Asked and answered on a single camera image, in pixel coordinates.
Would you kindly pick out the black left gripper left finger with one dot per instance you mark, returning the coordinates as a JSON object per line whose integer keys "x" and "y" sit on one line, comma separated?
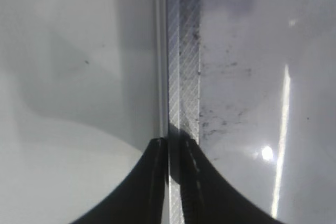
{"x": 139, "y": 197}

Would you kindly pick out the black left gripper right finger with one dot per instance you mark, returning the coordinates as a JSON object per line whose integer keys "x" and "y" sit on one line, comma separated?
{"x": 206, "y": 196}

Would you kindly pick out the whiteboard with grey frame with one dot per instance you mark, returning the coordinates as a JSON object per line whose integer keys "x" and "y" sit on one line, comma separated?
{"x": 253, "y": 83}

